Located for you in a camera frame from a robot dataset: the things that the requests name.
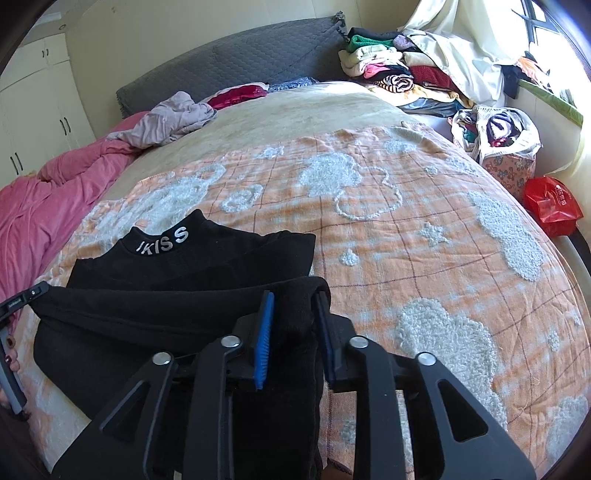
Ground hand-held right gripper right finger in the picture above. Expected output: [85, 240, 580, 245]
[311, 293, 539, 480]

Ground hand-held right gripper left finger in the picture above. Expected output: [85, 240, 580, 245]
[51, 291, 276, 480]

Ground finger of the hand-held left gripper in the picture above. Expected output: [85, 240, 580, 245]
[0, 282, 51, 320]

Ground black sweater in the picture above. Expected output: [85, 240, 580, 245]
[32, 209, 331, 480]

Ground white bag of clothes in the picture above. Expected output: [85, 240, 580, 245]
[451, 104, 542, 161]

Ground pile of folded clothes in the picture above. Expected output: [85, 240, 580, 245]
[338, 27, 477, 117]

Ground person's left hand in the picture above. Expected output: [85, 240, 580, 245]
[2, 336, 24, 376]

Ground pink duvet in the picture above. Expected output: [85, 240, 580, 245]
[0, 111, 154, 334]

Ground orange checked fluffy blanket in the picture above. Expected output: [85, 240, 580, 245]
[21, 122, 591, 480]

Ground white wardrobe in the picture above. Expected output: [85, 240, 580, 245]
[0, 34, 99, 191]

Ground beige plush bed sheet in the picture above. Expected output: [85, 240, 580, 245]
[99, 80, 445, 205]

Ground lilac crumpled garment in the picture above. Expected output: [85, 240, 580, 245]
[107, 91, 218, 149]

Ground floral box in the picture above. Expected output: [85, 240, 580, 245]
[480, 152, 537, 191]

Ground red garment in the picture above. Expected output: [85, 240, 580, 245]
[198, 83, 270, 111]

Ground blue patterned cloth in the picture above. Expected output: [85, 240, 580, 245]
[268, 76, 320, 93]

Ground red plastic bag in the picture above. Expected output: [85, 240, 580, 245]
[523, 175, 584, 237]

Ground grey quilted headboard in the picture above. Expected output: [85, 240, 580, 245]
[115, 11, 350, 121]

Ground cream curtain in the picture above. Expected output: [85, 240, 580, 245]
[402, 0, 533, 103]

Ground dark clothing on sill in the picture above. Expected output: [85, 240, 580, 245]
[501, 56, 555, 99]

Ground dark bed frame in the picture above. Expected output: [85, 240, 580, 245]
[553, 225, 591, 280]

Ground window frame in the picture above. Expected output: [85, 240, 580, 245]
[521, 0, 583, 52]

